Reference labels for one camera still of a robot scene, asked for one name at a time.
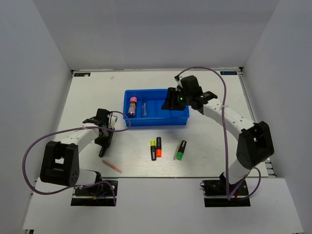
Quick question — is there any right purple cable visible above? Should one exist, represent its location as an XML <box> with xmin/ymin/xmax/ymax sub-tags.
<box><xmin>174</xmin><ymin>67</ymin><xmax>262</xmax><ymax>202</ymax></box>

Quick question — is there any yellow highlighter black body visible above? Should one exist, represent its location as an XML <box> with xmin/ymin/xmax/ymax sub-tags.
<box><xmin>150</xmin><ymin>140</ymin><xmax>156</xmax><ymax>161</ymax></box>

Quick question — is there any orange highlighter black body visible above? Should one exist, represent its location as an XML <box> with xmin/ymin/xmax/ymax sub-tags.
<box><xmin>156</xmin><ymin>137</ymin><xmax>162</xmax><ymax>157</ymax></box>

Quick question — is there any purple cable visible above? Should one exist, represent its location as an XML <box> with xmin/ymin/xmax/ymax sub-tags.
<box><xmin>22</xmin><ymin>111</ymin><xmax>132</xmax><ymax>207</ymax></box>
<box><xmin>174</xmin><ymin>67</ymin><xmax>262</xmax><ymax>202</ymax></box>

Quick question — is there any left corner label sticker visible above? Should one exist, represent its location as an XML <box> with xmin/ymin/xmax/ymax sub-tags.
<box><xmin>74</xmin><ymin>73</ymin><xmax>91</xmax><ymax>77</ymax></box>

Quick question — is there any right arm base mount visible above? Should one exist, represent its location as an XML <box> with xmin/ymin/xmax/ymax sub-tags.
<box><xmin>198</xmin><ymin>179</ymin><xmax>252</xmax><ymax>208</ymax></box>

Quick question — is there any blue compartment tray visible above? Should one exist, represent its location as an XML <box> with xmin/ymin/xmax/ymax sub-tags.
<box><xmin>123</xmin><ymin>89</ymin><xmax>190</xmax><ymax>127</ymax></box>

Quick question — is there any right corner label sticker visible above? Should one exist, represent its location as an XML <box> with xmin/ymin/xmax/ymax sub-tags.
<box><xmin>220</xmin><ymin>71</ymin><xmax>237</xmax><ymax>76</ymax></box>

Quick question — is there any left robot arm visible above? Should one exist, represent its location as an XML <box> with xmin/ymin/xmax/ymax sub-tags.
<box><xmin>40</xmin><ymin>109</ymin><xmax>117</xmax><ymax>195</ymax></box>

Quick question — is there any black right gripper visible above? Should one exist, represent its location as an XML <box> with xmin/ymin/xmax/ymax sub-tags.
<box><xmin>161</xmin><ymin>88</ymin><xmax>192</xmax><ymax>111</ymax></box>

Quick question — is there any corner label sticker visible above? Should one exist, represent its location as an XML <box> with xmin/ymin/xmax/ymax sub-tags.
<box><xmin>74</xmin><ymin>73</ymin><xmax>91</xmax><ymax>77</ymax></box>
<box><xmin>220</xmin><ymin>71</ymin><xmax>237</xmax><ymax>76</ymax></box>

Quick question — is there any green highlighter black body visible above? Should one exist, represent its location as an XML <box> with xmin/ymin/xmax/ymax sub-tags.
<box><xmin>176</xmin><ymin>140</ymin><xmax>187</xmax><ymax>160</ymax></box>

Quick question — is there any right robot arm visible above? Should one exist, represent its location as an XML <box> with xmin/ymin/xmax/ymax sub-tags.
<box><xmin>161</xmin><ymin>76</ymin><xmax>274</xmax><ymax>195</ymax></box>

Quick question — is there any slim pink highlighter pen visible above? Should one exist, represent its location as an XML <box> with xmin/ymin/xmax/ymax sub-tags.
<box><xmin>102</xmin><ymin>160</ymin><xmax>122</xmax><ymax>174</ymax></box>

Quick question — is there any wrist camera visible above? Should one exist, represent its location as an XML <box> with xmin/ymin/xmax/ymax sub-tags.
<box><xmin>174</xmin><ymin>75</ymin><xmax>183</xmax><ymax>91</ymax></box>
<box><xmin>107</xmin><ymin>114</ymin><xmax>117</xmax><ymax>129</ymax></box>

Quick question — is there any clear spray bottle blue cap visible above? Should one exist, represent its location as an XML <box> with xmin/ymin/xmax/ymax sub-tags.
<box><xmin>141</xmin><ymin>101</ymin><xmax>148</xmax><ymax>118</ymax></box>

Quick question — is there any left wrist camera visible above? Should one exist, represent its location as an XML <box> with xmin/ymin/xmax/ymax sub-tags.
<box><xmin>107</xmin><ymin>114</ymin><xmax>117</xmax><ymax>129</ymax></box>

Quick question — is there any pink-capped marker tube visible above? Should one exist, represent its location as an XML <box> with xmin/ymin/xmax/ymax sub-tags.
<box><xmin>128</xmin><ymin>97</ymin><xmax>137</xmax><ymax>117</ymax></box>

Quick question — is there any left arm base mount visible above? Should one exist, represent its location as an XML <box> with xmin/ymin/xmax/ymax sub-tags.
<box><xmin>71</xmin><ymin>179</ymin><xmax>118</xmax><ymax>207</ymax></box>

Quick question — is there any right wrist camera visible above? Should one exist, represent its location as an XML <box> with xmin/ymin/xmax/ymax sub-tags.
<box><xmin>174</xmin><ymin>75</ymin><xmax>183</xmax><ymax>91</ymax></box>

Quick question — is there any pink highlighter black body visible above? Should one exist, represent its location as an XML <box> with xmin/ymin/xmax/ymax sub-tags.
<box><xmin>98</xmin><ymin>147</ymin><xmax>107</xmax><ymax>157</ymax></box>

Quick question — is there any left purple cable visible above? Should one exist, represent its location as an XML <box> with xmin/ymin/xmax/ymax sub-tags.
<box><xmin>22</xmin><ymin>111</ymin><xmax>132</xmax><ymax>207</ymax></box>

